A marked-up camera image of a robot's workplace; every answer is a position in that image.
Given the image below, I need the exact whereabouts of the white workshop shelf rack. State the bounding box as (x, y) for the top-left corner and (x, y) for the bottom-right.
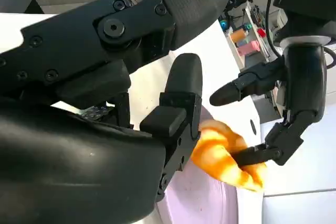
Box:
(225, 0), (278, 70)

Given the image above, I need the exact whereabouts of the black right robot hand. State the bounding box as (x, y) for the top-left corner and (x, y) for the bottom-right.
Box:
(0, 0), (232, 224)

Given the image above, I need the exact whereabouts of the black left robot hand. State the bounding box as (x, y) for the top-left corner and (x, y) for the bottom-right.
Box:
(209, 43), (329, 167)

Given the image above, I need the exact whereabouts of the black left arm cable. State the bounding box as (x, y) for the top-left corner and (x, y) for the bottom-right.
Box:
(323, 46), (336, 68)
(264, 0), (280, 58)

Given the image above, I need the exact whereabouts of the orange spool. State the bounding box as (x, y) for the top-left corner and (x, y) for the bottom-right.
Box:
(230, 28), (249, 43)

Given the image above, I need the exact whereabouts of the black triangular stand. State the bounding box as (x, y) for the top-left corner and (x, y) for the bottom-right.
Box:
(24, 0), (46, 15)

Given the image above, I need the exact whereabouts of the orange and white bread roll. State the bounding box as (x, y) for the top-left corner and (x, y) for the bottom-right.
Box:
(191, 119), (269, 192)

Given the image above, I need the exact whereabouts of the lilac plate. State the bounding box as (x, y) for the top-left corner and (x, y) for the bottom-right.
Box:
(154, 103), (238, 224)

